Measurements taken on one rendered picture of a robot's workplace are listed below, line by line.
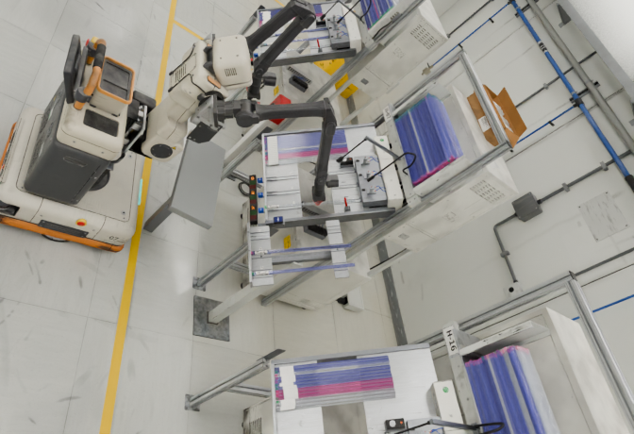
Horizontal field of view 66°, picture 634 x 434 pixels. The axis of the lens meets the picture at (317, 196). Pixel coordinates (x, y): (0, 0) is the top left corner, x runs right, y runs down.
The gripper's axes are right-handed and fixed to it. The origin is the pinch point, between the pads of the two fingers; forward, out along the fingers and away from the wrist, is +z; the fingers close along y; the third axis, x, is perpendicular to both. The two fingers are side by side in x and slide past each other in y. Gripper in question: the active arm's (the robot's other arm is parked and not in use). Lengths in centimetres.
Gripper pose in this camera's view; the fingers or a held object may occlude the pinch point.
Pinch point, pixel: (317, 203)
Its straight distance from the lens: 270.8
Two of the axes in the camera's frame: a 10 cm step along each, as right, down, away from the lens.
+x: -9.9, 0.4, -1.1
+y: -1.0, -7.8, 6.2
